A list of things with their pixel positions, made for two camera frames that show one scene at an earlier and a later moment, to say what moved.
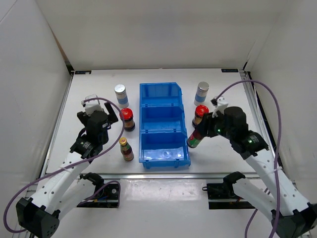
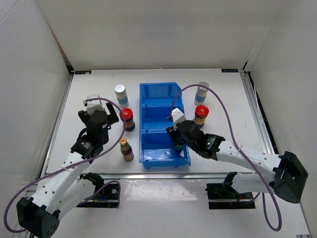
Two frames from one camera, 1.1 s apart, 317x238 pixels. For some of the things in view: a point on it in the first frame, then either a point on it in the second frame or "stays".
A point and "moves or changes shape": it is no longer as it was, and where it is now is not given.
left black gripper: (112, 117) stays
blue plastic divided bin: (163, 133) stays
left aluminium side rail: (57, 125) stays
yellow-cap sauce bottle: (126, 149) stays
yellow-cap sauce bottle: (196, 137) moves or changes shape
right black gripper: (204, 125) → (174, 135)
